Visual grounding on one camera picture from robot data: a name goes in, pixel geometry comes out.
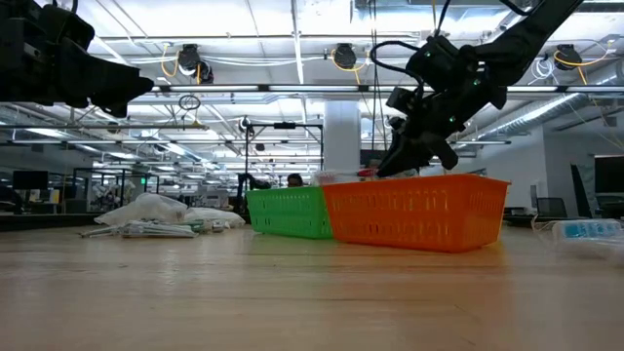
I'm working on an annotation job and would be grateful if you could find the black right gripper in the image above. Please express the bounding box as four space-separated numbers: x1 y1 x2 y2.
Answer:
376 36 508 177

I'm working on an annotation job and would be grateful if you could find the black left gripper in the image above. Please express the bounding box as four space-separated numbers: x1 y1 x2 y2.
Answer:
0 0 155 118

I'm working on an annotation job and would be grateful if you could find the red toothbrush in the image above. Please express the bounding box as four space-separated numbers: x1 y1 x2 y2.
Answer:
314 167 420 187

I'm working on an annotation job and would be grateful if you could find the large white plastic bag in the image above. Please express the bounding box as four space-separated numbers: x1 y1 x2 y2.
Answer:
94 192 189 228

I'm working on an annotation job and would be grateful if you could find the clear toothbrush packet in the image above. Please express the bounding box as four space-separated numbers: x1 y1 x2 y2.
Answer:
119 219 199 239

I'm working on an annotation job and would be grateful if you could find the small white plastic bag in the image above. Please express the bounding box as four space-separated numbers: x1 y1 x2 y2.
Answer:
184 207 247 229

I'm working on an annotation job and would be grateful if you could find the blue item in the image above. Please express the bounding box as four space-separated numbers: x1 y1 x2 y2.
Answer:
532 217 624 260

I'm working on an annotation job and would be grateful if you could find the orange plastic basket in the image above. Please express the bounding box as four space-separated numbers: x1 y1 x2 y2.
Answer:
321 174 512 254

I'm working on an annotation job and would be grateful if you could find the black framed work station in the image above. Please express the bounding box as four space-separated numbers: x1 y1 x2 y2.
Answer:
72 167 160 214

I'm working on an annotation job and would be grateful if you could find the white square building column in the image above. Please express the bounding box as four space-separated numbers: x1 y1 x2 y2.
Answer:
324 99 363 174

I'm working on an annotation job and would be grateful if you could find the small dark desk monitor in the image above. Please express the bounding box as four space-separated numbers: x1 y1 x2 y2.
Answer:
12 170 50 192

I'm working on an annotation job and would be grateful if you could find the black mesh office chair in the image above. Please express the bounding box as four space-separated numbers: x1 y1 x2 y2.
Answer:
535 196 569 220

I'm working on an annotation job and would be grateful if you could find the thin white stick packet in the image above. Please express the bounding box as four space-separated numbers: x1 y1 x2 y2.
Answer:
80 224 123 239

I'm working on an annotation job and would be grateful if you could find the green plastic basket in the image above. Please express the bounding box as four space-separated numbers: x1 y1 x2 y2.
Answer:
245 186 334 240

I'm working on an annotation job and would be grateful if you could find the dark leaning panel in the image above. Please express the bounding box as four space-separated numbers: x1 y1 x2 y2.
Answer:
569 163 595 218

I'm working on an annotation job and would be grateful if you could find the green tinted clear packet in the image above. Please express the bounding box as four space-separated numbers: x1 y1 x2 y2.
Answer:
192 218 231 233

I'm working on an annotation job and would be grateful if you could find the large dark monitor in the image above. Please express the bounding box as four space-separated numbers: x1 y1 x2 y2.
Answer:
593 154 624 197

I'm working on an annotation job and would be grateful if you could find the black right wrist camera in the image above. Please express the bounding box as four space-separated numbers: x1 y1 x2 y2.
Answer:
386 86 419 115

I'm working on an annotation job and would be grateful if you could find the small hanging black cable coil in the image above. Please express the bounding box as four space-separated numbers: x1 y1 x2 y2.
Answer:
177 94 203 112

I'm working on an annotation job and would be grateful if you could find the black ceiling cable reel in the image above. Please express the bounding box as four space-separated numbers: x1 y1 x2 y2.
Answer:
331 42 360 71
176 43 215 85
554 43 584 72

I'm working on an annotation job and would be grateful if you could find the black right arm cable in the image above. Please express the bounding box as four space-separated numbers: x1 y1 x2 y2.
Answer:
369 40 426 95

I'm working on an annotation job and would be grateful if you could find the silver ventilation duct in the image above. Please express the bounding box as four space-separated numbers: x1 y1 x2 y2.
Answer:
475 92 587 143

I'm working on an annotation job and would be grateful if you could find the black background frame rig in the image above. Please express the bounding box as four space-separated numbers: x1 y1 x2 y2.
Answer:
243 122 326 191

